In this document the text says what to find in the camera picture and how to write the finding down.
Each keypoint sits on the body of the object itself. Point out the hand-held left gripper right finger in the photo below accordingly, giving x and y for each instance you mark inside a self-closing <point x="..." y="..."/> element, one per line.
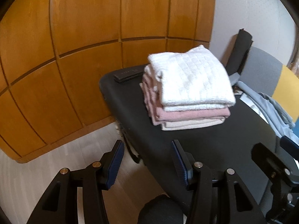
<point x="179" y="165"/>

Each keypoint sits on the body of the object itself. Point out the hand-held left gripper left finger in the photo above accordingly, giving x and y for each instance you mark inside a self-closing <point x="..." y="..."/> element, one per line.
<point x="114" y="165"/>

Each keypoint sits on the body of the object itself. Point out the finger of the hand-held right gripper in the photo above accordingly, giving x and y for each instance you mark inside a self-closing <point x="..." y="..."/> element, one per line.
<point x="290" y="145"/>

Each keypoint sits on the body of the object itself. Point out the white knitted towel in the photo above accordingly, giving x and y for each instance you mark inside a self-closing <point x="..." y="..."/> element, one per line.
<point x="193" y="79"/>

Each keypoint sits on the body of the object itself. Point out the blue cushion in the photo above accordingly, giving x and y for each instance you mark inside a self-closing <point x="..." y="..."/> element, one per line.
<point x="297" y="128"/>

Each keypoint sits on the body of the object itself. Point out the light blue cloth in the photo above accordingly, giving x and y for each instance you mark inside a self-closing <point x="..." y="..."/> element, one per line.
<point x="271" y="109"/>

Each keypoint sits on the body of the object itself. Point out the cream towel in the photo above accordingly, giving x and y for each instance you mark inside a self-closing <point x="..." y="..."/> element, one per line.
<point x="191" y="124"/>

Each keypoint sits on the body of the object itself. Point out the dark cloth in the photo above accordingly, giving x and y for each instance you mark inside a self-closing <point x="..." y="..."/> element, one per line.
<point x="161" y="211"/>

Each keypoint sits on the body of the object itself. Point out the pink towel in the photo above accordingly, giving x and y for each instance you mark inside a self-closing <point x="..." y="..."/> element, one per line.
<point x="186" y="114"/>

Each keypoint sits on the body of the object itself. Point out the yellow cushion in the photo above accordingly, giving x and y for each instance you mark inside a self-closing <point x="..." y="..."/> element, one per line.
<point x="287" y="91"/>

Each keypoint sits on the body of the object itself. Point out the white printed paper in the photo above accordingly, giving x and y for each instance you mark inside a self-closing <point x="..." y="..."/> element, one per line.
<point x="251" y="102"/>

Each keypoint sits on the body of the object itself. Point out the grey chair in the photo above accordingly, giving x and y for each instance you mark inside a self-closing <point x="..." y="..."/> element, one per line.
<point x="261" y="70"/>

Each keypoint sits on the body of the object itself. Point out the black remote control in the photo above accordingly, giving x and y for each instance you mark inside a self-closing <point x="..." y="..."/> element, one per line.
<point x="128" y="73"/>

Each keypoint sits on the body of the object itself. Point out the black rolled mat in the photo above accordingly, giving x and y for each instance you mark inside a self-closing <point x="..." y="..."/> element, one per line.
<point x="240" y="49"/>

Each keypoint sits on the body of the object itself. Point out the wooden panelled wardrobe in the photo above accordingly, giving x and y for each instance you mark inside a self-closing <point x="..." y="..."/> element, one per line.
<point x="81" y="51"/>

